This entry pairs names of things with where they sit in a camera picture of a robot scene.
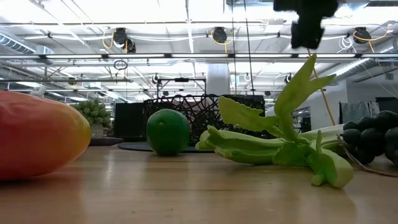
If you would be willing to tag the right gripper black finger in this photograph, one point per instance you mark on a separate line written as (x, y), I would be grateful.
(306, 34)

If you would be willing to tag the red yellow mango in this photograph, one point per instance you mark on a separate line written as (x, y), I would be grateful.
(37, 137)

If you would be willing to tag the grey hanging cloth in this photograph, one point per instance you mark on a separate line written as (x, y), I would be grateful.
(357, 110)

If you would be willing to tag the dark round placemat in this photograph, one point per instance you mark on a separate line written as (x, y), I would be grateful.
(133, 146)

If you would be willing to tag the green lime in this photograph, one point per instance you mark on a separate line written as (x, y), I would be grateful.
(168, 132)

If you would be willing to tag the green celery stalk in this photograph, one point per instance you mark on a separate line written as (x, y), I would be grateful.
(248, 146)

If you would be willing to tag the potted green succulent plant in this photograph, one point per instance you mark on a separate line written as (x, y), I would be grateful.
(93, 113)

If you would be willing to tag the black grape bunch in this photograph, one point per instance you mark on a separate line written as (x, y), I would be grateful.
(373, 133)

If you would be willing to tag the black cabinet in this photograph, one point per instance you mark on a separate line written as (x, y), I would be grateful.
(129, 119)

